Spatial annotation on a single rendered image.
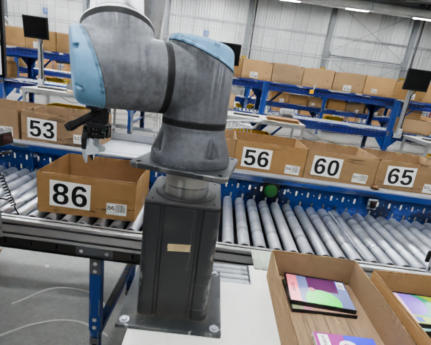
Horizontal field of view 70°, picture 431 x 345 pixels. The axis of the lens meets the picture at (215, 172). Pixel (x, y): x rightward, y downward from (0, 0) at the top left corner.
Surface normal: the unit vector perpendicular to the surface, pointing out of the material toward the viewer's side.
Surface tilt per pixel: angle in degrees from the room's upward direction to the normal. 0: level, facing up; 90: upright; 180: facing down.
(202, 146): 68
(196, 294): 90
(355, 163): 90
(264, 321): 0
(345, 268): 89
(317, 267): 89
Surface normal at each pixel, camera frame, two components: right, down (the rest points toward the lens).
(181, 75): 0.41, 0.19
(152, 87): 0.36, 0.55
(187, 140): -0.02, -0.08
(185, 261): 0.00, 0.30
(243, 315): 0.13, -0.95
